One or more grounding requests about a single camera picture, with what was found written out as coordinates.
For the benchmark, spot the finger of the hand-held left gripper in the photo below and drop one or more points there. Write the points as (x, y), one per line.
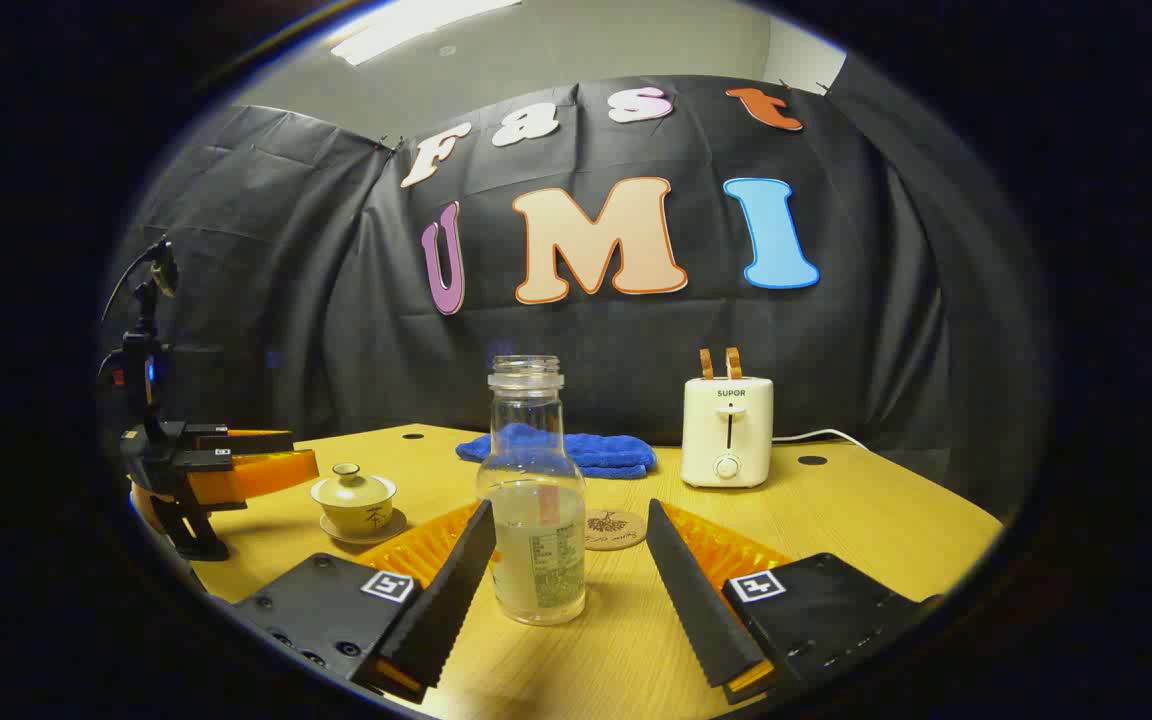
(246, 478)
(236, 441)

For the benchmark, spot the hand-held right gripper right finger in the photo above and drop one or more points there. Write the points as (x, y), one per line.
(696, 600)

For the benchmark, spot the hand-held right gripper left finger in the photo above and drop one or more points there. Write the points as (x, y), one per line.
(441, 600)

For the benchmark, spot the clear glass water bottle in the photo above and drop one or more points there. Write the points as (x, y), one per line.
(531, 560)

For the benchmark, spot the round cork coaster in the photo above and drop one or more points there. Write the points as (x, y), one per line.
(621, 530)

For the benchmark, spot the beige teacup lid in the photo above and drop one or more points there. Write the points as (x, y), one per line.
(354, 488)

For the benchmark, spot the beige ceramic teacup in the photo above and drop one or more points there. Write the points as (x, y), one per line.
(356, 518)

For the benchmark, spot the black backdrop cloth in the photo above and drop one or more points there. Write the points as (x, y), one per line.
(336, 330)

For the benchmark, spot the white toaster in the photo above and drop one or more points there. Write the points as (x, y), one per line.
(726, 430)

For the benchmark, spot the blue towel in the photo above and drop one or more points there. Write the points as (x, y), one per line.
(606, 452)

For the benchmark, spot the bread slice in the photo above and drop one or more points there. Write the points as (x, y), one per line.
(707, 364)
(733, 363)

